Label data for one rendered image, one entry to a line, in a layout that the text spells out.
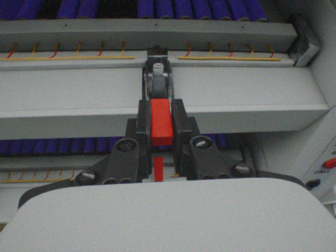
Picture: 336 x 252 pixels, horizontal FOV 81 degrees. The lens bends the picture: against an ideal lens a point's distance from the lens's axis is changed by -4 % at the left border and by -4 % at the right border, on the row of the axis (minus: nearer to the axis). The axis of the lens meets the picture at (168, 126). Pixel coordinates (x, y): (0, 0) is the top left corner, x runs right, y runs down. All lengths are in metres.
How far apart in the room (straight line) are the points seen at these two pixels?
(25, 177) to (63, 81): 0.23
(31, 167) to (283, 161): 0.36
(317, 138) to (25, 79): 0.29
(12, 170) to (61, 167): 0.08
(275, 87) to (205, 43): 0.08
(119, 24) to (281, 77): 0.16
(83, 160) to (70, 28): 0.20
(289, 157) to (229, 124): 0.11
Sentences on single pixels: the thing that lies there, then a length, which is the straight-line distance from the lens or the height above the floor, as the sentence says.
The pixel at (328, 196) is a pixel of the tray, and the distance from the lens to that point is 0.40.
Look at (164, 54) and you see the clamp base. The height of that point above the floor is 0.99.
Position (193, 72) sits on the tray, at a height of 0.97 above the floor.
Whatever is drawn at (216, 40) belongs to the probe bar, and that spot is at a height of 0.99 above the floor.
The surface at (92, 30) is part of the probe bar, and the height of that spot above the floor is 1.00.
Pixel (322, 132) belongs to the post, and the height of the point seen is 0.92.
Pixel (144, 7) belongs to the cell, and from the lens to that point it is 0.24.
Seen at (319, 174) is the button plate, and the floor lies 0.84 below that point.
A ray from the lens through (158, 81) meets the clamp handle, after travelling 0.16.
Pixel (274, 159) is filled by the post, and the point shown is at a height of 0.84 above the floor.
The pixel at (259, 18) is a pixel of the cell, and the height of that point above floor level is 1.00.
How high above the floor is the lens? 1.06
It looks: 42 degrees down
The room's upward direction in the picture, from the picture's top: 2 degrees clockwise
